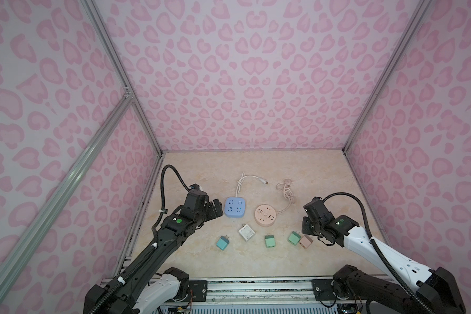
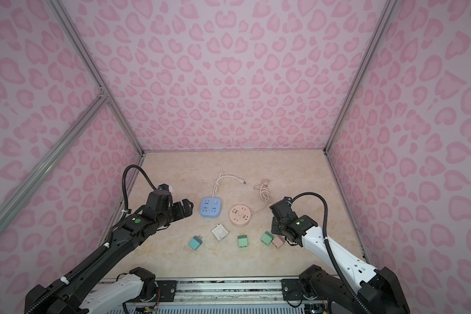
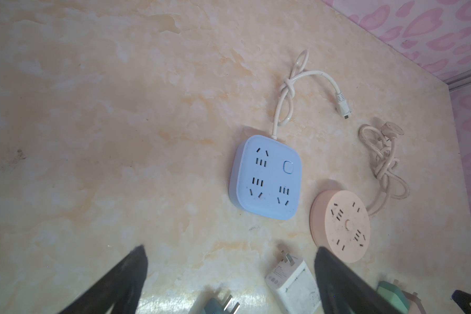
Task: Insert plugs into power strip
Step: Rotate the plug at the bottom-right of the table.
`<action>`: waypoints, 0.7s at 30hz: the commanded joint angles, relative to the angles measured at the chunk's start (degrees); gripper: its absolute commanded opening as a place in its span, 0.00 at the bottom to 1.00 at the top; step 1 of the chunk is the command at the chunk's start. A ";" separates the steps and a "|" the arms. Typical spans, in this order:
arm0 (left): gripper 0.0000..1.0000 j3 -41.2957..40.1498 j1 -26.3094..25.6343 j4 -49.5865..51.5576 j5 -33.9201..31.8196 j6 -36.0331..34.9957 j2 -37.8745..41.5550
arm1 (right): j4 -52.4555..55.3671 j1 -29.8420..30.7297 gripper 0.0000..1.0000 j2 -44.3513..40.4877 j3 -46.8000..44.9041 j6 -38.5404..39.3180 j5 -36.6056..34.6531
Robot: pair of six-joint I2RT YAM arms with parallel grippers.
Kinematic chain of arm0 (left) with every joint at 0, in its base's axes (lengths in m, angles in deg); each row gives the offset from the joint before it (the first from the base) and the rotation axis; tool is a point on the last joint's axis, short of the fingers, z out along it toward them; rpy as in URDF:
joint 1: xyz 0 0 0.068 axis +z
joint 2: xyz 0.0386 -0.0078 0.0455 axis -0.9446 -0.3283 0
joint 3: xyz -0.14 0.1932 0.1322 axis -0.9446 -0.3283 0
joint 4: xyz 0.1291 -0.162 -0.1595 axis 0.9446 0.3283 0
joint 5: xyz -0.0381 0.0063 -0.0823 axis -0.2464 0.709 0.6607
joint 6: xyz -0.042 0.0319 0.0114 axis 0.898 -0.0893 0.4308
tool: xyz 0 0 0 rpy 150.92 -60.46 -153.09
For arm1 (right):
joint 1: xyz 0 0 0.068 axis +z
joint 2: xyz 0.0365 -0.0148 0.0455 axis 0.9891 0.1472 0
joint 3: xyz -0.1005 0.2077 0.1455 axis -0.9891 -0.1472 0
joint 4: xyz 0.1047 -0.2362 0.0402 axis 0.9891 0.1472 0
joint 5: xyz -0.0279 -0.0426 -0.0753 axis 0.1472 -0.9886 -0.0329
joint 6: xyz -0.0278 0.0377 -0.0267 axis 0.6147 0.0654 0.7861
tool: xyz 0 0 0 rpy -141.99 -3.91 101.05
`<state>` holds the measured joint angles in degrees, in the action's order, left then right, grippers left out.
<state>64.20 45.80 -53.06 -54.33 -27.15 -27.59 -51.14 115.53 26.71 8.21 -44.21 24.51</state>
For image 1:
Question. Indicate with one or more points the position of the green plug adapter middle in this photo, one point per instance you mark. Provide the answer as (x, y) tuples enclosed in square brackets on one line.
[(270, 241)]

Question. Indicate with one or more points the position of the pink round power strip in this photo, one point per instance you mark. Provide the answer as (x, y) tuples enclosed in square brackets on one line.
[(265, 215)]

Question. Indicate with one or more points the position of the teal plug adapter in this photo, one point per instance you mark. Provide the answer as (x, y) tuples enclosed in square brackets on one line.
[(222, 243)]

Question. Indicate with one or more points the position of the pink plug adapter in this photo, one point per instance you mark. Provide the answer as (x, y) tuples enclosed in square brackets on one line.
[(305, 241)]

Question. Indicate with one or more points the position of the blue square power strip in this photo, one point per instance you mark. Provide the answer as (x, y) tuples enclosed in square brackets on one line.
[(235, 207)]

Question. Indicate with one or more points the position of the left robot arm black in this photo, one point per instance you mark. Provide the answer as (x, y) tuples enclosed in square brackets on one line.
[(121, 294)]

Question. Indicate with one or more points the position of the green plug adapter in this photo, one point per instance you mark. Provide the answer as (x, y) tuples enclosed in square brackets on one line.
[(270, 241), (294, 238)]

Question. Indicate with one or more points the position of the aluminium frame profile left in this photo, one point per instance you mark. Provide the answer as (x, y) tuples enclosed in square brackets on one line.
[(77, 155)]

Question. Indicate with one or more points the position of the white square plug adapter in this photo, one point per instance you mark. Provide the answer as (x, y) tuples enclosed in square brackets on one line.
[(246, 232)]

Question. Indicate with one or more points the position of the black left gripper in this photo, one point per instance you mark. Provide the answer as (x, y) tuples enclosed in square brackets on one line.
[(209, 208)]

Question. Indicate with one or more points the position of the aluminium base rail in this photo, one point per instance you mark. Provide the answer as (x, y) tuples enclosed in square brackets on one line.
[(165, 294)]

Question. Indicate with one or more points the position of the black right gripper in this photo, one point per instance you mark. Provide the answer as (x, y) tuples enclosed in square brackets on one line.
[(312, 224)]

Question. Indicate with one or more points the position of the green plug adapter right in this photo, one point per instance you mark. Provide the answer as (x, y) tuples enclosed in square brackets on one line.
[(294, 238)]

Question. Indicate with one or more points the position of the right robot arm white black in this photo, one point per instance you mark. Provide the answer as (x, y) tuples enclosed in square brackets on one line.
[(412, 288)]

